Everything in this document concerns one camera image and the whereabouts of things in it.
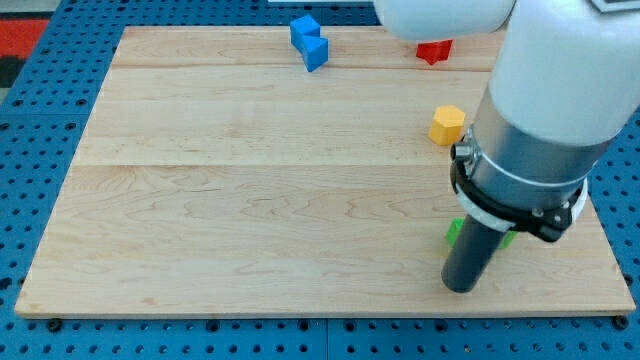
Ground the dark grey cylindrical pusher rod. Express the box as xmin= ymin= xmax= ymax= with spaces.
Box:
xmin=441 ymin=215 xmax=506 ymax=293

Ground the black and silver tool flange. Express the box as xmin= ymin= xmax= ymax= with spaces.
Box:
xmin=450 ymin=96 xmax=609 ymax=242

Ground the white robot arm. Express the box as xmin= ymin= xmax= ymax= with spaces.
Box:
xmin=375 ymin=0 xmax=639 ymax=293

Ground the green block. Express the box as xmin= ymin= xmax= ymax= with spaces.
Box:
xmin=445 ymin=218 xmax=517 ymax=250

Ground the yellow hexagon block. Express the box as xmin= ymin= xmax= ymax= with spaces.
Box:
xmin=428 ymin=105 xmax=466 ymax=146

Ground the red star block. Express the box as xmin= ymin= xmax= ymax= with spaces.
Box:
xmin=416 ymin=39 xmax=453 ymax=65

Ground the blue wedge block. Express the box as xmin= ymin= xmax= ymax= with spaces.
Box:
xmin=301 ymin=35 xmax=329 ymax=72

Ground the blue cube block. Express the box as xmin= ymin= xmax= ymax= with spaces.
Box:
xmin=289 ymin=15 xmax=321 ymax=51

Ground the light wooden board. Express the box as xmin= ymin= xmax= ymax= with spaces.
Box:
xmin=15 ymin=26 xmax=636 ymax=319

